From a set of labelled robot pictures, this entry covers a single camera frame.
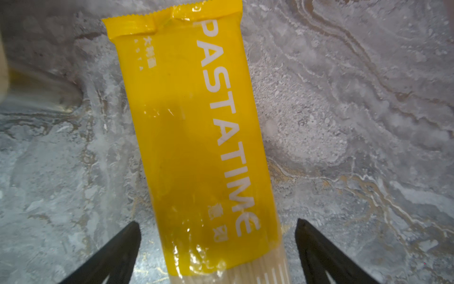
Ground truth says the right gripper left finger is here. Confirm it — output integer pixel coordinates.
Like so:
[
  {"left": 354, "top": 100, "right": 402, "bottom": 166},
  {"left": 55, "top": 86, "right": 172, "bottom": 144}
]
[{"left": 62, "top": 221, "right": 141, "bottom": 284}]

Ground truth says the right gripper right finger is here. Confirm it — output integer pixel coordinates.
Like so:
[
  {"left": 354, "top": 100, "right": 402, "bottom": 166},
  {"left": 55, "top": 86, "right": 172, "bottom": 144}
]
[{"left": 295, "top": 219, "right": 377, "bottom": 284}]

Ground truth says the yellow spaghetti pack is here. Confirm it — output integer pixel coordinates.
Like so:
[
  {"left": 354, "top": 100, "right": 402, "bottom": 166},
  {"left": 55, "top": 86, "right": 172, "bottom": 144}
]
[{"left": 103, "top": 1, "right": 290, "bottom": 284}]

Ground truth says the white two-tier shelf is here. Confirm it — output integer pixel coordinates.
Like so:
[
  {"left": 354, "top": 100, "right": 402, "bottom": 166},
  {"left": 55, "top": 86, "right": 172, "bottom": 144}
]
[{"left": 1, "top": 40, "right": 83, "bottom": 114}]

